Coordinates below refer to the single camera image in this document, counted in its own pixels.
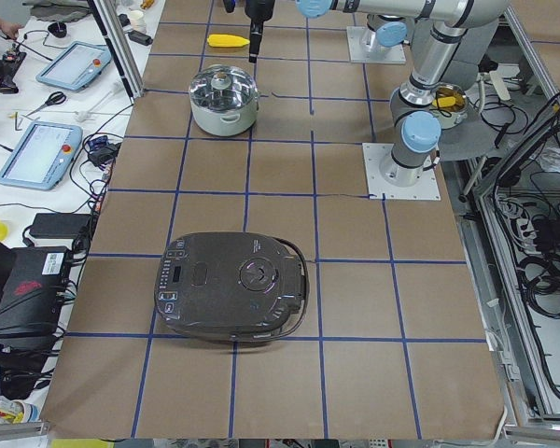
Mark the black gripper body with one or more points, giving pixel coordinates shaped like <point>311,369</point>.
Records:
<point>258,9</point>

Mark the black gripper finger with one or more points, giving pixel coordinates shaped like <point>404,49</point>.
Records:
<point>255,38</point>

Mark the yellow corn cob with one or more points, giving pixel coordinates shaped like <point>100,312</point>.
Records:
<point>225,41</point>

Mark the glass pot lid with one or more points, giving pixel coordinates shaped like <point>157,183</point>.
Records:
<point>223,88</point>

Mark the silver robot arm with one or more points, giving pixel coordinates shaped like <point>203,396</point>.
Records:
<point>448,50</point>
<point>315,9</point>

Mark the pale green electric pot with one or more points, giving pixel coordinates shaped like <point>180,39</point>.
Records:
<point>225,123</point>

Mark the white paper cup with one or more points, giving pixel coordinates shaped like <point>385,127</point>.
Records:
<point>137,20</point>

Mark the upper blue teach pendant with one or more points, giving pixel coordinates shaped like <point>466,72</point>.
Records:
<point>76,67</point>

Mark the blue teach pendant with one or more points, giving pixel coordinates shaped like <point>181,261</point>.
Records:
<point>76,67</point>
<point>42,156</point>

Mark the bowl with yellow object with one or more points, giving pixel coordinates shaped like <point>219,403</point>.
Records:
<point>450,106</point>

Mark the lower blue teach pendant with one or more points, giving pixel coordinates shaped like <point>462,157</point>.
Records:
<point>42,156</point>

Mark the dark grey rice cooker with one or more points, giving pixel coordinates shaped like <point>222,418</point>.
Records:
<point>230,286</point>

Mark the black power adapter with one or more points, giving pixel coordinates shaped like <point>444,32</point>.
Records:
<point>58,225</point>

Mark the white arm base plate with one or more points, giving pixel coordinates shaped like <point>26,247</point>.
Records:
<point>382,46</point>
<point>386,180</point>

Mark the aluminium frame post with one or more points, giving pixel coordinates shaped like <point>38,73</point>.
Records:
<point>107,19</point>

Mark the black handled scissors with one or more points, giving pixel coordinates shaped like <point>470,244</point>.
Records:
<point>55,98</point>

